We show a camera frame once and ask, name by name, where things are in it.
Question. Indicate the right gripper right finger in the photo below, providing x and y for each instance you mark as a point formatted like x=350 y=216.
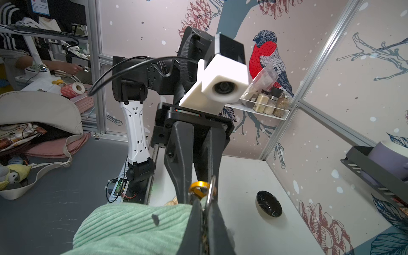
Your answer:
x=219 y=242

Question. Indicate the black lid spice jar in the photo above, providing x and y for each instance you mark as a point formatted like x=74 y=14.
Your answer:
x=274 y=95

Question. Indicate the white wire shelf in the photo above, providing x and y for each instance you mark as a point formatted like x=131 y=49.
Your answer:
x=247 y=106

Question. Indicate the black wall shelf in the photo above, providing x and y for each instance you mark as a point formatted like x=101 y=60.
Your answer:
x=393 y=189

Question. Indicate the green corduroy shoulder bag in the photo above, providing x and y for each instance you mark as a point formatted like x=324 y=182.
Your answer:
x=132 y=229

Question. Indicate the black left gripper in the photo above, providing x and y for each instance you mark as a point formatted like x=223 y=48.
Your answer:
x=183 y=131

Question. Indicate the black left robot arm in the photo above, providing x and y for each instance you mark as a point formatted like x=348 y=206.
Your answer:
x=176 y=103

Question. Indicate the brown spice jar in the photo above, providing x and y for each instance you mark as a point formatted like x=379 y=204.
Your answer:
x=282 y=105

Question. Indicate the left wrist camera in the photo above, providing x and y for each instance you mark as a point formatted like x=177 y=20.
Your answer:
x=222 y=77

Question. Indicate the black bowl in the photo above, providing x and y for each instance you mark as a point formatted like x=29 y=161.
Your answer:
x=269 y=204

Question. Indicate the white robot stand outside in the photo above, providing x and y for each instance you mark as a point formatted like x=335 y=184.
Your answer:
x=31 y=60

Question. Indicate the purple mug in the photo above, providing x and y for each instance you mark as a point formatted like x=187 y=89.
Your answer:
x=391 y=157

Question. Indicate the pink pouch outside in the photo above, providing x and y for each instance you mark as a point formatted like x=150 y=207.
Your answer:
x=54 y=148

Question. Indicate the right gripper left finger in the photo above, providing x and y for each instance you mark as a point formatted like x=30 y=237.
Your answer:
x=192 y=240

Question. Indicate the yellow plush toy outside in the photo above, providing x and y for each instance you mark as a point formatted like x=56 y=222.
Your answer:
x=12 y=174

